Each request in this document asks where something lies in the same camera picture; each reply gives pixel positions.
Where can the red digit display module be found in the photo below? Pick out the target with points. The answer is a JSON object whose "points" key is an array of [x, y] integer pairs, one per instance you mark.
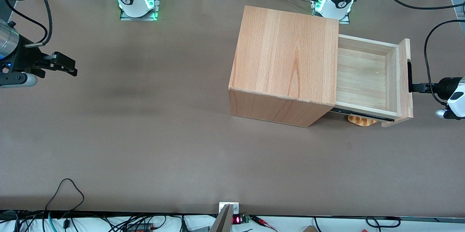
{"points": [[236, 220]]}

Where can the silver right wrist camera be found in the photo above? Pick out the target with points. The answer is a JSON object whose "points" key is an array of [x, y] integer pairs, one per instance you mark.
{"points": [[18, 80]]}

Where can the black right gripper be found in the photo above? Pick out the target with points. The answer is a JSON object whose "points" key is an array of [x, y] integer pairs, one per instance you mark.
{"points": [[26, 59]]}

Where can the light wooden drawer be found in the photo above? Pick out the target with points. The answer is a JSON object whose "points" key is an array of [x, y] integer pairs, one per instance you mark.
{"points": [[359, 75]]}

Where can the toy croissant bread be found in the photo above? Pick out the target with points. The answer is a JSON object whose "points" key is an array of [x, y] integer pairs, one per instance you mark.
{"points": [[361, 121]]}

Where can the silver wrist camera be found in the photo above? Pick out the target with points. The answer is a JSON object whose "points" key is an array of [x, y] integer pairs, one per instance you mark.
{"points": [[18, 80], [457, 103]]}

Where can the wooden drawer cabinet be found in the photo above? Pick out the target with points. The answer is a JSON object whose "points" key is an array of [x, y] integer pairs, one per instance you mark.
{"points": [[283, 54]]}

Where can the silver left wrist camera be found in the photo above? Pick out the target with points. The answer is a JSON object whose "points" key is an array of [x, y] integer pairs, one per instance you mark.
{"points": [[457, 103]]}

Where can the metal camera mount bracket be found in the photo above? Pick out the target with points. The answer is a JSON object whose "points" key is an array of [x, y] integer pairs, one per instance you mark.
{"points": [[223, 221]]}

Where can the brown cardboard piece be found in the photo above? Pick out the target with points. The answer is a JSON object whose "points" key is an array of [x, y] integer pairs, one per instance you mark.
{"points": [[308, 229]]}

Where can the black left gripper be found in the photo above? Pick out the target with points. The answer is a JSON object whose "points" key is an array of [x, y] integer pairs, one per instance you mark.
{"points": [[444, 86]]}

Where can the red clip lead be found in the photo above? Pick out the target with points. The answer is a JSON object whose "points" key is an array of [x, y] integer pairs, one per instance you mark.
{"points": [[263, 222]]}

